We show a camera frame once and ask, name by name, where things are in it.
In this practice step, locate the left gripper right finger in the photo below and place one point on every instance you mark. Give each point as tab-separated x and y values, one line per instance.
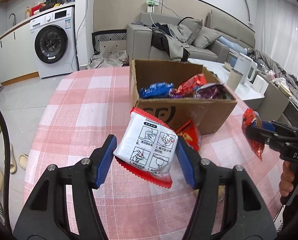
245	214

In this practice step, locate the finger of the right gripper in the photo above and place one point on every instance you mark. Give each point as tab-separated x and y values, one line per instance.
263	136
268	126

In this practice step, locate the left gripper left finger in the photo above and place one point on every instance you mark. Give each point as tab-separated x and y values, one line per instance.
45	215

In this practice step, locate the red sausage snack packet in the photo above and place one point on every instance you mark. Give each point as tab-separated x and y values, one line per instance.
251	118

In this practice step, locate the purple grape snack bag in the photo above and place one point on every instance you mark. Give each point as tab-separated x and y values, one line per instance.
215	91

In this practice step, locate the red cone chips bag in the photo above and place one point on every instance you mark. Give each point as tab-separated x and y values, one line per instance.
190	134

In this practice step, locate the red spicy snack packet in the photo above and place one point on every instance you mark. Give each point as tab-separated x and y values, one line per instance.
189	86

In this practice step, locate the white red instruction packet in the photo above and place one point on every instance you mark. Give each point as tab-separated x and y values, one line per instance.
147	148

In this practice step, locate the blue cookie packet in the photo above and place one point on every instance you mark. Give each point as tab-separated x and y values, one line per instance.
156	90

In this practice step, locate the person's right hand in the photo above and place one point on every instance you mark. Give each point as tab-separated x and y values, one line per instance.
287	177

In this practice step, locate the white coffee table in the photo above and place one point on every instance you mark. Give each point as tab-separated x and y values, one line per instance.
244	91

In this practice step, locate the beige tumbler cup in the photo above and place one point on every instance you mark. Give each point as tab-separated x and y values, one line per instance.
234	79

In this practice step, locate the brown SF cardboard box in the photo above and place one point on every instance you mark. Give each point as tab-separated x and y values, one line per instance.
207	114

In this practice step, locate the white electric kettle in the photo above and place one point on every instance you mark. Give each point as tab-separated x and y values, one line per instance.
246	66

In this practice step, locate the beige slipper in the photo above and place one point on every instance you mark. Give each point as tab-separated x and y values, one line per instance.
23	160

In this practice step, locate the white curtain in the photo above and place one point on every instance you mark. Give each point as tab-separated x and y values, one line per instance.
276	32

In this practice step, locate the pink plaid tablecloth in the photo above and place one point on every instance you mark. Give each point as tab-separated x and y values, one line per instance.
89	105

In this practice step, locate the grey cushion right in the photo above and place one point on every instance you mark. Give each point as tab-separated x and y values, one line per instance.
206	37

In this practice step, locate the grey cushion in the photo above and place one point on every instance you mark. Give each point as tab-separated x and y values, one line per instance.
206	37
194	25

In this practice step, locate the grey cushion left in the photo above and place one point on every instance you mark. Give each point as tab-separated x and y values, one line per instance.
194	25

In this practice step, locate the grey sofa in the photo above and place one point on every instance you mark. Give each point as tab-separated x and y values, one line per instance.
233	33

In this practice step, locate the clothes pile on sofa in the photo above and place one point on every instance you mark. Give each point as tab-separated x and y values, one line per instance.
172	40

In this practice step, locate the black patterned chair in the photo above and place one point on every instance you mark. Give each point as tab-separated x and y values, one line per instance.
107	36

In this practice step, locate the white washing machine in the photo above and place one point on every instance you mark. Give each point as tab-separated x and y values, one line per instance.
54	42

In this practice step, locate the black rice cooker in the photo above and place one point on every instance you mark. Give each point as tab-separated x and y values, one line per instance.
50	4

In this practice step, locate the white wall power strip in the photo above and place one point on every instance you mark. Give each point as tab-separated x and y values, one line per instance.
151	4

